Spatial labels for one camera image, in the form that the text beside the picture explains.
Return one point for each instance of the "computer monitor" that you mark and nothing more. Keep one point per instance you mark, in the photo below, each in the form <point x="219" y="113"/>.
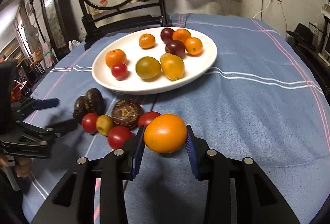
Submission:
<point x="325" y="39"/>

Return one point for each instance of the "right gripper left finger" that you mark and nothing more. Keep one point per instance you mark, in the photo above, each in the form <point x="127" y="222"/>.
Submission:
<point x="72" y="199"/>

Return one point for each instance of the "red cherry tomato back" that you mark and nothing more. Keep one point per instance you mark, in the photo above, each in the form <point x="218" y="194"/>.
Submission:
<point x="147" y="118"/>

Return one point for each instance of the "dark purple plum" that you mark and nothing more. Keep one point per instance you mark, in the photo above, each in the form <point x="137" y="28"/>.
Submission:
<point x="166" y="35"/>
<point x="175" y="47"/>

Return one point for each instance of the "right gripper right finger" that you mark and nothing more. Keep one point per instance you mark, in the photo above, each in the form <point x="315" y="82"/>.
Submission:
<point x="238" y="191"/>

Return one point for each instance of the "small yellow fruit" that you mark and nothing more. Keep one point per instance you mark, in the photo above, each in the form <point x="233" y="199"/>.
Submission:
<point x="104" y="124"/>

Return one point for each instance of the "green yellow round fruit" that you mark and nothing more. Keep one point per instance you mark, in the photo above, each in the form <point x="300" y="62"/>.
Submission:
<point x="147" y="68"/>

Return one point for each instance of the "red cherry tomato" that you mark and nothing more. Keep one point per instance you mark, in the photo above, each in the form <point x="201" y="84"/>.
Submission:
<point x="119" y="71"/>
<point x="117" y="136"/>
<point x="89" y="123"/>
<point x="147" y="118"/>

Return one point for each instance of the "tall mandarin orange top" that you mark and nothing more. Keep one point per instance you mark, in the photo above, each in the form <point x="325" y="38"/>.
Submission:
<point x="165" y="134"/>

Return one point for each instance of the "black hat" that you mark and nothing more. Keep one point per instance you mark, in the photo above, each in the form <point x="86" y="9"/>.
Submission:
<point x="302" y="34"/>

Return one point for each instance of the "blue striped tablecloth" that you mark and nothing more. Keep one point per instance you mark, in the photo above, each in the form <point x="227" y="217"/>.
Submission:
<point x="258" y="99"/>

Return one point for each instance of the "dark passion fruit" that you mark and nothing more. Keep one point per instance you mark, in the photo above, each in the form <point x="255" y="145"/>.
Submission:
<point x="80" y="109"/>
<point x="126" y="113"/>
<point x="94" y="101"/>

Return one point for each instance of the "large orange yellow fruit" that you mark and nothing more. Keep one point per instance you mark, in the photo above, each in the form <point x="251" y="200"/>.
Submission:
<point x="172" y="66"/>

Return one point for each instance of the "white oval plate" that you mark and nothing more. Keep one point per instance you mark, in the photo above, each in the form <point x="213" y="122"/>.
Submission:
<point x="195" y="66"/>

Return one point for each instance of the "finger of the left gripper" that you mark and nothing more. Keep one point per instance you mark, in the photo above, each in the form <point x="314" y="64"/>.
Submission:
<point x="44" y="104"/>
<point x="63" y="127"/>

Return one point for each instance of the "small orange kumquat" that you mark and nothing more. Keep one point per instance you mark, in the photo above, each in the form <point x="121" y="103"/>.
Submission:
<point x="193" y="46"/>

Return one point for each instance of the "small orange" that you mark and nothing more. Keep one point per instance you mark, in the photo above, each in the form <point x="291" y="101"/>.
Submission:
<point x="181" y="35"/>

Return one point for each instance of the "person's left hand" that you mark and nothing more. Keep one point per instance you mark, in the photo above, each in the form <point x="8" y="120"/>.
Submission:
<point x="22" y="167"/>

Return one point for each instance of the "dark framed painting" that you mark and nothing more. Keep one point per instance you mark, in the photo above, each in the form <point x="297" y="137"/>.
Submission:
<point x="60" y="25"/>

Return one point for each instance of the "oval mandarin orange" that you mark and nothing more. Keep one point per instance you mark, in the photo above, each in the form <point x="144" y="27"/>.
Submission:
<point x="147" y="41"/>

